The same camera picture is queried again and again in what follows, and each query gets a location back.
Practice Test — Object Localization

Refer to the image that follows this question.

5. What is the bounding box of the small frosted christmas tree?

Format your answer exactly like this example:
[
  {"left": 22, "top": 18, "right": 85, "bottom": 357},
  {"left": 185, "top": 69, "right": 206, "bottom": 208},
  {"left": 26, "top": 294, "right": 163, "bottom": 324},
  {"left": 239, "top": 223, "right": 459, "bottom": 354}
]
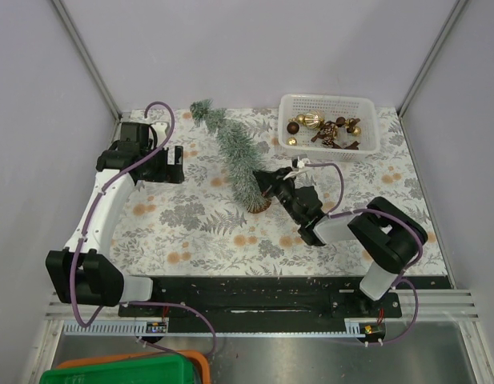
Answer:
[{"left": 190, "top": 99, "right": 271, "bottom": 214}]

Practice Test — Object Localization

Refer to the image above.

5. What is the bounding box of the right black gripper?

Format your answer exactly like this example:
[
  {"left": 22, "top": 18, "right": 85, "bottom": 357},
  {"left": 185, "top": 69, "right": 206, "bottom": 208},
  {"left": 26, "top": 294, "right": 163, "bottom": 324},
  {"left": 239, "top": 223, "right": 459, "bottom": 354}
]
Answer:
[{"left": 253, "top": 166, "right": 303, "bottom": 224}]

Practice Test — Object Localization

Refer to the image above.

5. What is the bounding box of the green plastic bin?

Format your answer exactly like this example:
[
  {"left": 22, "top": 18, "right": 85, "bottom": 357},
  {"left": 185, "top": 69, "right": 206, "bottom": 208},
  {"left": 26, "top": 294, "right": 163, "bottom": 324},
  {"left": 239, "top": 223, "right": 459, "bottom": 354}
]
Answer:
[{"left": 39, "top": 355, "right": 210, "bottom": 383}]

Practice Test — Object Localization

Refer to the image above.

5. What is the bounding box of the white plastic basket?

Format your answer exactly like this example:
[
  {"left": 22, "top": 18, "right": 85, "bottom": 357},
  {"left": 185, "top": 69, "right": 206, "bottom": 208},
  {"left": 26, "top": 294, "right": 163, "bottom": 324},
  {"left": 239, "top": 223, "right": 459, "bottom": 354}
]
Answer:
[{"left": 278, "top": 94, "right": 381, "bottom": 162}]

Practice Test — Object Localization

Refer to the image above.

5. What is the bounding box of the small gold bell ornament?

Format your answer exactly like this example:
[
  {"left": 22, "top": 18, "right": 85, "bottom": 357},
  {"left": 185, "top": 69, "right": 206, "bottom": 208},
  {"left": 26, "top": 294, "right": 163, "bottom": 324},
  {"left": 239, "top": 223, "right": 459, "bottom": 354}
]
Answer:
[{"left": 351, "top": 126, "right": 362, "bottom": 137}]

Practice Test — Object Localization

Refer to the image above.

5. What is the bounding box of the large gold striped bauble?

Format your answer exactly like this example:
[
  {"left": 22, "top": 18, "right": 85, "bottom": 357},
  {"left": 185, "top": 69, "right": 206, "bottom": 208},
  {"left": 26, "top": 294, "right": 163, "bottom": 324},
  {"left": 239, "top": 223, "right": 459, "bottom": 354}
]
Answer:
[{"left": 303, "top": 112, "right": 324, "bottom": 130}]

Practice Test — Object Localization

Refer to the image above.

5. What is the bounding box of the dark brown bauble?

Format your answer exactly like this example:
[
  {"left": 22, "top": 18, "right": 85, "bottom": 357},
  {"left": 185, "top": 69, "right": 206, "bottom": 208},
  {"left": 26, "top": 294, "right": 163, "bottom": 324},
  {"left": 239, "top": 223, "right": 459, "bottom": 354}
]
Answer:
[{"left": 287, "top": 122, "right": 299, "bottom": 134}]

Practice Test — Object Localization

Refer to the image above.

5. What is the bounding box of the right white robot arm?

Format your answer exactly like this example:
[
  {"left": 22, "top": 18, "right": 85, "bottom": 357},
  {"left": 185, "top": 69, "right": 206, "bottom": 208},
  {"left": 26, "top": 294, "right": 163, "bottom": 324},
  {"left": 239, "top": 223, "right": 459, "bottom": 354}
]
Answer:
[{"left": 254, "top": 167, "right": 428, "bottom": 317}]

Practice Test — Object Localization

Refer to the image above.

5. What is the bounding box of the floral patterned mat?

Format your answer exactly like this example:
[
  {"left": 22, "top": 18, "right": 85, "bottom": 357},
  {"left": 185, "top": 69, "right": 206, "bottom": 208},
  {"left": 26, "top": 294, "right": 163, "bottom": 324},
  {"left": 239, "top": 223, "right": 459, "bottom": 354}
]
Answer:
[{"left": 104, "top": 108, "right": 447, "bottom": 276}]

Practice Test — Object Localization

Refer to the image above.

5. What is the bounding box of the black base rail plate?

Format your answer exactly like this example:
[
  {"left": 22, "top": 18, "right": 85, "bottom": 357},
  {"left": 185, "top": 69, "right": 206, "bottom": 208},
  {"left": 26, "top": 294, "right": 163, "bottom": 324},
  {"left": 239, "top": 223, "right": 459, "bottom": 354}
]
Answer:
[{"left": 118, "top": 276, "right": 402, "bottom": 334}]

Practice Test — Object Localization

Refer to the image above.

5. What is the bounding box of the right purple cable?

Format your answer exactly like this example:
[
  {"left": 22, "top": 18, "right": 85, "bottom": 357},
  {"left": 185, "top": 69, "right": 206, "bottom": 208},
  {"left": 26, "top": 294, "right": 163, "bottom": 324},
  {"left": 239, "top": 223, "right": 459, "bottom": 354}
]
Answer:
[{"left": 302, "top": 159, "right": 428, "bottom": 346}]

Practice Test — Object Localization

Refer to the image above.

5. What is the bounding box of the white slotted cable duct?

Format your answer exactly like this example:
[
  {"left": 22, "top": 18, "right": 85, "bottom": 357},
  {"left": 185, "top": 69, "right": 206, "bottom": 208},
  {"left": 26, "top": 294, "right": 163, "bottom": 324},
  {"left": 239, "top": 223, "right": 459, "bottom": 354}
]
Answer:
[{"left": 63, "top": 320, "right": 169, "bottom": 337}]

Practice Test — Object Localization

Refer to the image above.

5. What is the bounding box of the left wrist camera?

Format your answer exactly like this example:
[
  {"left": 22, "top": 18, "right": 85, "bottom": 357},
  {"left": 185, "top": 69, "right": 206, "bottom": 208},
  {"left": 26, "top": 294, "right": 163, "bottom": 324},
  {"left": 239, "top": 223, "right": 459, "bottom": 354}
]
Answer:
[{"left": 150, "top": 122, "right": 170, "bottom": 146}]

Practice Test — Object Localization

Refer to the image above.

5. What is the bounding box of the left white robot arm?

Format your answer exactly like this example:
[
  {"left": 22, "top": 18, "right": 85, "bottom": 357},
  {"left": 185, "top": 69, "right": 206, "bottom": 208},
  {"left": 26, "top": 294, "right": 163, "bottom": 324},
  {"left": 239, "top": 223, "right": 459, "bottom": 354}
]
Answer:
[{"left": 46, "top": 122, "right": 184, "bottom": 316}]

